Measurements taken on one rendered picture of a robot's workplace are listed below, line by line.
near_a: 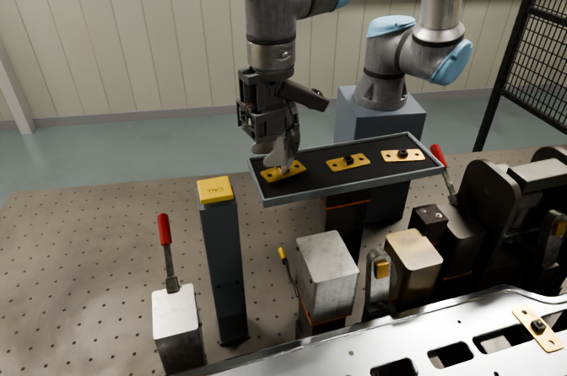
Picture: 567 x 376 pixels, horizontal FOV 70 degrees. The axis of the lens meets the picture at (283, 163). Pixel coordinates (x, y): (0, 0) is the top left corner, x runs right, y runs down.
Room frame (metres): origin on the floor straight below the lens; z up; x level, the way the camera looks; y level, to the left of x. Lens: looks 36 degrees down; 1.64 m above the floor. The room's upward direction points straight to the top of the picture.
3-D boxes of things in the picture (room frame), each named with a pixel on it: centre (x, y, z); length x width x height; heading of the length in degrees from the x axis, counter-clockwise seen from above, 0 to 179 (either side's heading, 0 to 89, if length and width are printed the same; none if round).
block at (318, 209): (0.66, -0.12, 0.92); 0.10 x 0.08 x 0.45; 106
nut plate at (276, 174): (0.62, 0.00, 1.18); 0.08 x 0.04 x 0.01; 121
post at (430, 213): (0.58, -0.28, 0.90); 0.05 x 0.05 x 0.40; 16
